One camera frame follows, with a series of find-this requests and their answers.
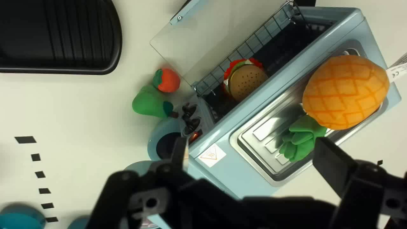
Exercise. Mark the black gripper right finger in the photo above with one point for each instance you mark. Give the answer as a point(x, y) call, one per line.
point(361, 191)

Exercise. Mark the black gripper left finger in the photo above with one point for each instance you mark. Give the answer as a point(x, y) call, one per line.
point(141, 199)

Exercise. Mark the light blue breakfast station machine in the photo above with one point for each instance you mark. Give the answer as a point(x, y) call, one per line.
point(255, 170)

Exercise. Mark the green plush pear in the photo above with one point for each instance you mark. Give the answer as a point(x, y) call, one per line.
point(148, 104)

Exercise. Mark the orange plush pineapple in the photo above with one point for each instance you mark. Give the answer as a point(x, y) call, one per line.
point(345, 91)

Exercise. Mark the red plush tomato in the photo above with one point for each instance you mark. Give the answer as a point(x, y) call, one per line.
point(167, 81)

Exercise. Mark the teal kettle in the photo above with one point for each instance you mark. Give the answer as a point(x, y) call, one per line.
point(20, 218)

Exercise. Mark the plush burger toy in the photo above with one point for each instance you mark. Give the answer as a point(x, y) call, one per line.
point(246, 81)

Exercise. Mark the black ridged griddle tray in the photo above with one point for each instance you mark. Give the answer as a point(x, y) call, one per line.
point(55, 34)

